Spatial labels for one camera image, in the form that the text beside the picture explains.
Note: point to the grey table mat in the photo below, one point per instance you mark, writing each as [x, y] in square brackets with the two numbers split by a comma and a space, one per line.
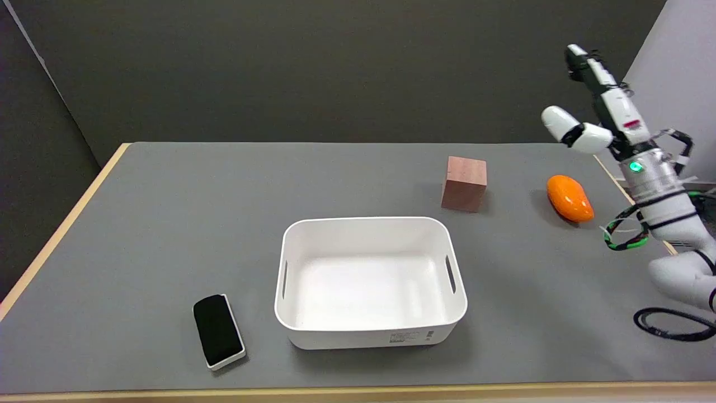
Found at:
[313, 268]

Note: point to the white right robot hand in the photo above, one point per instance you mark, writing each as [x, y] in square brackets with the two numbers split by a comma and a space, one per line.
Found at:
[615, 109]

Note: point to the white plastic storage bin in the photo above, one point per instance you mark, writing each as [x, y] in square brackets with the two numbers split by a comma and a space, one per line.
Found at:
[369, 282]

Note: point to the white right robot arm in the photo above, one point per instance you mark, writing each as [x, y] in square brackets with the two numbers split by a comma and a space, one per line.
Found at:
[665, 212]

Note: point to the orange mango toy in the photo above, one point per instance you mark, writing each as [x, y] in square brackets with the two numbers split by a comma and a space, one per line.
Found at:
[569, 198]

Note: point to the wooden cube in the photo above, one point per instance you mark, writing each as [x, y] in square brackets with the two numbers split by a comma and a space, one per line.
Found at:
[464, 183]

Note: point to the black whiteboard eraser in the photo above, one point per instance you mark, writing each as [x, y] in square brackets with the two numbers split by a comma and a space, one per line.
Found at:
[217, 331]

